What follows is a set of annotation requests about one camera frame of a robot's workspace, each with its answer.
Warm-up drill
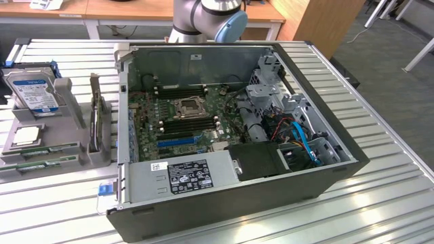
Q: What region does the black RAM slots bank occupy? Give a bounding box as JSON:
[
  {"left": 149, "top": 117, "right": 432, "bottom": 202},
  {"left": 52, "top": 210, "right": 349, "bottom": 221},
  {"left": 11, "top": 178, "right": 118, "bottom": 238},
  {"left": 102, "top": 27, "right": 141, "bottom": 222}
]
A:
[
  {"left": 159, "top": 116, "right": 222, "bottom": 134},
  {"left": 153, "top": 85, "right": 210, "bottom": 100}
]

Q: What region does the green RAM stick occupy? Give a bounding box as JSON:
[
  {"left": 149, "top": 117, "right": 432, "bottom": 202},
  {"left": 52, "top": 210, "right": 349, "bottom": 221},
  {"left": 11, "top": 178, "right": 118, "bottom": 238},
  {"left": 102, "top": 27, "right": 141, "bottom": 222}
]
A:
[
  {"left": 0, "top": 159, "right": 80, "bottom": 172},
  {"left": 19, "top": 145, "right": 79, "bottom": 156}
]

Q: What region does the metal CPU socket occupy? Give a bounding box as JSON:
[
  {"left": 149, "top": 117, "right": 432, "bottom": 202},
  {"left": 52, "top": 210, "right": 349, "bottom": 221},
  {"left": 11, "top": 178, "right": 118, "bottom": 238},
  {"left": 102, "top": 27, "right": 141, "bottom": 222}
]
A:
[{"left": 173, "top": 99, "right": 210, "bottom": 120}]

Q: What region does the green motherboard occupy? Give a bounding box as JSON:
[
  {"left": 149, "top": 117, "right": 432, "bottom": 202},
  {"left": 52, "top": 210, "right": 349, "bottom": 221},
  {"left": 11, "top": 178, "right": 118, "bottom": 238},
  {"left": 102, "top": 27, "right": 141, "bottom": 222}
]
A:
[{"left": 127, "top": 85, "right": 254, "bottom": 163}]

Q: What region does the blue expansion slot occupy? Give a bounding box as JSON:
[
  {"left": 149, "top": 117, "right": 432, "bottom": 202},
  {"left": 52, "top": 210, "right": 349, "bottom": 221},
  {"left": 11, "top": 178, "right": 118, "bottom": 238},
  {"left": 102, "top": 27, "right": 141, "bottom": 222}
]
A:
[{"left": 157, "top": 136, "right": 198, "bottom": 148}]

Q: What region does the metal disk bay cage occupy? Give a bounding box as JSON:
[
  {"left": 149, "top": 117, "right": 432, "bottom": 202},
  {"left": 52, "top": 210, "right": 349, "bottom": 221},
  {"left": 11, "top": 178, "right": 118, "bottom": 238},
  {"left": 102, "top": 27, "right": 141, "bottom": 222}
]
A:
[{"left": 237, "top": 56, "right": 342, "bottom": 168}]

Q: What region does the black fan shroud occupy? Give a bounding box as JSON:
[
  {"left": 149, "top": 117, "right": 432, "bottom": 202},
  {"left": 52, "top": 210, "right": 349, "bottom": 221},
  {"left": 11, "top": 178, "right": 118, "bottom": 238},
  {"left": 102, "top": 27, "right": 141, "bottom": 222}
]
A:
[{"left": 229, "top": 142, "right": 291, "bottom": 181}]

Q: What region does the grey power supply unit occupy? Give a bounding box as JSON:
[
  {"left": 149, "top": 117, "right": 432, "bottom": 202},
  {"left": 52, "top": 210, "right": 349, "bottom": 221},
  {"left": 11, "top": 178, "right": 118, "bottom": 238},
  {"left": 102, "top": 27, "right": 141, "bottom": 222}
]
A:
[{"left": 122, "top": 149, "right": 242, "bottom": 204}]

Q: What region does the black open PC case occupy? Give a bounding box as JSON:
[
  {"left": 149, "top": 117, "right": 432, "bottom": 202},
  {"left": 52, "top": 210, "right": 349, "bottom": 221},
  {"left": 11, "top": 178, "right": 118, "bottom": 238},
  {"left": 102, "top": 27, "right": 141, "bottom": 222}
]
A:
[{"left": 106, "top": 42, "right": 372, "bottom": 243}]

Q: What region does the grey parts rack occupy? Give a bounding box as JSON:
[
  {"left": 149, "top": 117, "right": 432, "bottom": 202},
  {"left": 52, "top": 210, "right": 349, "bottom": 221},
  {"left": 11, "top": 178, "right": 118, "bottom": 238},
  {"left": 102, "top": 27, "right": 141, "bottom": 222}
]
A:
[{"left": 0, "top": 78, "right": 114, "bottom": 179}]

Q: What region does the wooden cabinet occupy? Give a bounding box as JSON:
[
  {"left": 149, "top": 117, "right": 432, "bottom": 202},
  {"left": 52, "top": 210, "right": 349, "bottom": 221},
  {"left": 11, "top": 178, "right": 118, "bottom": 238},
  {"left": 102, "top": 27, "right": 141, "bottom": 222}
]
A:
[{"left": 273, "top": 0, "right": 368, "bottom": 61}]

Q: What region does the hard disk with blue label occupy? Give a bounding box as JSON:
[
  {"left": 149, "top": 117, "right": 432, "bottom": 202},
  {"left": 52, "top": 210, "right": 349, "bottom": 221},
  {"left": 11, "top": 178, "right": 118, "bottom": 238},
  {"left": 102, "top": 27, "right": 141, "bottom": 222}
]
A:
[{"left": 3, "top": 71, "right": 60, "bottom": 114}]

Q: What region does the silver CPU chip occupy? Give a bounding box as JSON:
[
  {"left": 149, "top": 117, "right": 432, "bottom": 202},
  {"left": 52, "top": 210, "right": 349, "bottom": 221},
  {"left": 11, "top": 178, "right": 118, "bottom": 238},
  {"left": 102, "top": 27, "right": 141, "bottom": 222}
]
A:
[{"left": 12, "top": 128, "right": 43, "bottom": 146}]

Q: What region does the white table leg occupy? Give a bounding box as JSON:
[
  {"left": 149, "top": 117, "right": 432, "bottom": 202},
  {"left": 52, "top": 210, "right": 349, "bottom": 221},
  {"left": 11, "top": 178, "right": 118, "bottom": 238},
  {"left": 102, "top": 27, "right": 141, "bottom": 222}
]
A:
[{"left": 404, "top": 38, "right": 434, "bottom": 72}]

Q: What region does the blue SATA wire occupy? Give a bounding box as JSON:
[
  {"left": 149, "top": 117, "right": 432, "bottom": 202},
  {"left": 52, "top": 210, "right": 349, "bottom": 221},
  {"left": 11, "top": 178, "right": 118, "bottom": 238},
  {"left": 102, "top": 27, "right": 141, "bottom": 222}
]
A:
[{"left": 291, "top": 121, "right": 322, "bottom": 167}]

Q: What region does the graphics card with metal bracket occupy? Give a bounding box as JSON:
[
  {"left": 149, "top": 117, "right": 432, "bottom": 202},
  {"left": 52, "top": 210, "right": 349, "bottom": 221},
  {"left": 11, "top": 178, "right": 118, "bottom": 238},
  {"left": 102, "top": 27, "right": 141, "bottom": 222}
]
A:
[{"left": 90, "top": 73, "right": 107, "bottom": 153}]

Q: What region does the wooden desk with white frame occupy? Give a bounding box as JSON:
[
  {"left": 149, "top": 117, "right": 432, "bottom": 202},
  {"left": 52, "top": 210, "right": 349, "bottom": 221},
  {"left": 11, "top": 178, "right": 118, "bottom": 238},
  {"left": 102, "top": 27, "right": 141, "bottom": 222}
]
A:
[{"left": 0, "top": 0, "right": 287, "bottom": 40}]

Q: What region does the blue disk carrier bracket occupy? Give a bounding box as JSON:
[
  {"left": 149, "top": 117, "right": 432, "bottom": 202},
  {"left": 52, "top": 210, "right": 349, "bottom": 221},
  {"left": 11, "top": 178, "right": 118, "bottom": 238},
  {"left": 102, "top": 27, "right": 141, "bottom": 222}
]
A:
[{"left": 6, "top": 60, "right": 63, "bottom": 79}]

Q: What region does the white table frame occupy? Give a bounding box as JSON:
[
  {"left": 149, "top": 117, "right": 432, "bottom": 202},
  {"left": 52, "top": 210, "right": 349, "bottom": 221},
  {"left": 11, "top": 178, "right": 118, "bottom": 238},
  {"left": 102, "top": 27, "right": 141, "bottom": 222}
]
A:
[{"left": 365, "top": 0, "right": 413, "bottom": 28}]

